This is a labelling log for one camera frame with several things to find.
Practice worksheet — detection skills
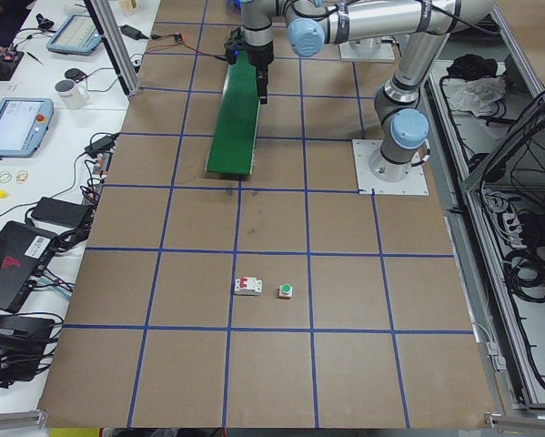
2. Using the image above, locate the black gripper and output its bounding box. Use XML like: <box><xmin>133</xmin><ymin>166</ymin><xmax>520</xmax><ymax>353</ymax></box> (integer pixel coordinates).
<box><xmin>224</xmin><ymin>25</ymin><xmax>273</xmax><ymax>67</ymax></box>

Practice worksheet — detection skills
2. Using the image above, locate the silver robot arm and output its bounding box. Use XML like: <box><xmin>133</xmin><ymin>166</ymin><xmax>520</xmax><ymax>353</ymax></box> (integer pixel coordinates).
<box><xmin>236</xmin><ymin>1</ymin><xmax>494</xmax><ymax>168</ymax></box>

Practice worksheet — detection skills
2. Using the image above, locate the green conveyor belt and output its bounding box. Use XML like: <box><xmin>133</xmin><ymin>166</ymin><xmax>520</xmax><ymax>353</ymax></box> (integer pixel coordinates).
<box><xmin>206</xmin><ymin>51</ymin><xmax>260</xmax><ymax>176</ymax></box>

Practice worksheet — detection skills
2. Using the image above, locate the black power adapter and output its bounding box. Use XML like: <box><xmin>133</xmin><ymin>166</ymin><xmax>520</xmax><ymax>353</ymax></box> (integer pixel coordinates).
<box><xmin>85</xmin><ymin>134</ymin><xmax>118</xmax><ymax>158</ymax></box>

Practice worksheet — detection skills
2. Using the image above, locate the teach pendant far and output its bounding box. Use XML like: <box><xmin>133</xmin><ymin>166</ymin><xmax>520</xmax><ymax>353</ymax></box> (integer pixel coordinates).
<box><xmin>45</xmin><ymin>14</ymin><xmax>101</xmax><ymax>56</ymax></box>

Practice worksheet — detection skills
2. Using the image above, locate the teach pendant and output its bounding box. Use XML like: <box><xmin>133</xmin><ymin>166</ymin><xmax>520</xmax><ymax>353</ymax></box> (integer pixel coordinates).
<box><xmin>45</xmin><ymin>14</ymin><xmax>101</xmax><ymax>56</ymax></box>
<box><xmin>0</xmin><ymin>97</ymin><xmax>54</xmax><ymax>158</ymax></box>

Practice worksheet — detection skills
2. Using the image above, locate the black computer mouse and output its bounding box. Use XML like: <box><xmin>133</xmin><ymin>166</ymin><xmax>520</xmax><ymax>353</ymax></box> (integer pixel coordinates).
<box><xmin>65</xmin><ymin>68</ymin><xmax>88</xmax><ymax>83</ymax></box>

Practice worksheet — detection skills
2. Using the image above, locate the white mug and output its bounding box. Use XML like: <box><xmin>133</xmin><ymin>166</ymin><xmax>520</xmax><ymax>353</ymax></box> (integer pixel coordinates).
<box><xmin>55</xmin><ymin>79</ymin><xmax>89</xmax><ymax>109</ymax></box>

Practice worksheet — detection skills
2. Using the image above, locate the white crumpled cloth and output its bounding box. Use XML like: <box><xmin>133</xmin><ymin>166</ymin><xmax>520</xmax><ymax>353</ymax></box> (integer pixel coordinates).
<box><xmin>449</xmin><ymin>77</ymin><xmax>506</xmax><ymax>117</ymax></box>

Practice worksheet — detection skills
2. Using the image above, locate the white red circuit breaker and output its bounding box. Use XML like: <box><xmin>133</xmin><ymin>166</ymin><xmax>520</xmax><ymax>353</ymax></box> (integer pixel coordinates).
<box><xmin>234</xmin><ymin>276</ymin><xmax>263</xmax><ymax>296</ymax></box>

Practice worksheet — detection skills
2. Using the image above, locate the green push button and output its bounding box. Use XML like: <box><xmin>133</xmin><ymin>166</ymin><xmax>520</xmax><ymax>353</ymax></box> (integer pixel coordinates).
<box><xmin>278</xmin><ymin>283</ymin><xmax>294</xmax><ymax>300</ymax></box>

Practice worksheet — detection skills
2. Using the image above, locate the large black power brick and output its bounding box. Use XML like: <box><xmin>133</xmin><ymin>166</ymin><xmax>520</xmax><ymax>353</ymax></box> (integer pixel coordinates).
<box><xmin>31</xmin><ymin>197</ymin><xmax>93</xmax><ymax>229</ymax></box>

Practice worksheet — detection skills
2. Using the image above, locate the teach pendant near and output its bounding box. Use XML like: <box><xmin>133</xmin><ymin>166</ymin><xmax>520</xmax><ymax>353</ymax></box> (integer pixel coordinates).
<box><xmin>0</xmin><ymin>97</ymin><xmax>54</xmax><ymax>158</ymax></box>

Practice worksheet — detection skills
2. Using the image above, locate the black laptop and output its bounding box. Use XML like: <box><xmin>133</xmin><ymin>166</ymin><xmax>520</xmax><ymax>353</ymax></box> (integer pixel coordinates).
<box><xmin>0</xmin><ymin>220</ymin><xmax>58</xmax><ymax>313</ymax></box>

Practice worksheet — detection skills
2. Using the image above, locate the black docking device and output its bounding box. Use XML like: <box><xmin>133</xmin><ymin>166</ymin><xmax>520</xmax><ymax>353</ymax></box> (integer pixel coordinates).
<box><xmin>0</xmin><ymin>314</ymin><xmax>60</xmax><ymax>388</ymax></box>

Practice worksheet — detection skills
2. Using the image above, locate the red black conveyor cable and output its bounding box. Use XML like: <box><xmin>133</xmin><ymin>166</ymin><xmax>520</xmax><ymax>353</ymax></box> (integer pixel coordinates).
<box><xmin>149</xmin><ymin>32</ymin><xmax>227</xmax><ymax>61</ymax></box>

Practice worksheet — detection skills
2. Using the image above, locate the aluminium frame post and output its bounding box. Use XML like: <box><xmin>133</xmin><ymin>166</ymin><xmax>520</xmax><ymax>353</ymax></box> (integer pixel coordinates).
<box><xmin>85</xmin><ymin>0</ymin><xmax>140</xmax><ymax>98</ymax></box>

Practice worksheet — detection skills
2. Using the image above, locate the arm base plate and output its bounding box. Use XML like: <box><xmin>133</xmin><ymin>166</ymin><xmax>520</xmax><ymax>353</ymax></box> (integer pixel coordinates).
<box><xmin>352</xmin><ymin>139</ymin><xmax>429</xmax><ymax>196</ymax></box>

